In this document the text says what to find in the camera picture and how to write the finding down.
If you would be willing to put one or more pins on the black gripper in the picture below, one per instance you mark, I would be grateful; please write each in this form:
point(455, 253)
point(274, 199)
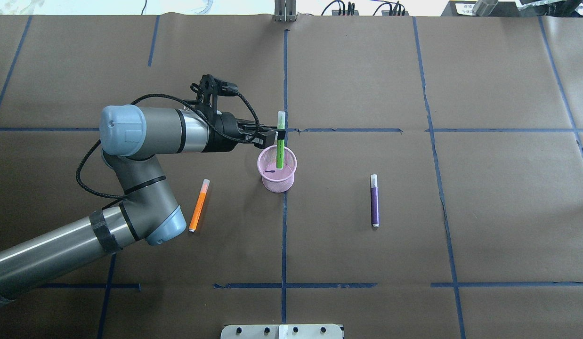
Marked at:
point(222, 132)

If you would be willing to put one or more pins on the pink mesh pen holder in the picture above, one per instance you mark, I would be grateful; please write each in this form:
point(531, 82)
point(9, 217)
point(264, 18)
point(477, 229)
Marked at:
point(277, 180)

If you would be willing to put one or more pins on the green marker pen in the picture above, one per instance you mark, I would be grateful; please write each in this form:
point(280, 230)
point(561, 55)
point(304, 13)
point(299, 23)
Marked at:
point(280, 141)

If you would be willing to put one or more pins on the orange marker pen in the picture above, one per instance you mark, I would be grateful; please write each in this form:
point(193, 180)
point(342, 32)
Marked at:
point(199, 206)

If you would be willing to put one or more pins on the purple marker pen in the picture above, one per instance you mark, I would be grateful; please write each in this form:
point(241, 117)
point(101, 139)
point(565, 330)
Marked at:
point(374, 201)

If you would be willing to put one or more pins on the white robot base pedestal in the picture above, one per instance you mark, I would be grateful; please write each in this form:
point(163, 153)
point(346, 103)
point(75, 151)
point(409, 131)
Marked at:
point(283, 331)

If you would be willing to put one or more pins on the black power strip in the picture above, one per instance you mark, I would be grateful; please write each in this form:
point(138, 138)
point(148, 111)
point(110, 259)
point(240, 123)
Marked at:
point(364, 8)

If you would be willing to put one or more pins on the aluminium frame post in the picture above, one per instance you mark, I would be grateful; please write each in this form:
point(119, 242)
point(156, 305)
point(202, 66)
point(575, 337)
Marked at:
point(285, 11)

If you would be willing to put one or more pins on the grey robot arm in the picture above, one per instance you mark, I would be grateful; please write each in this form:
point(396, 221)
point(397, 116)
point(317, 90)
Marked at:
point(131, 138)

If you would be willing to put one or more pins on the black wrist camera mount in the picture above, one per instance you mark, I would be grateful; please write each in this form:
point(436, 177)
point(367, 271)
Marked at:
point(210, 88)

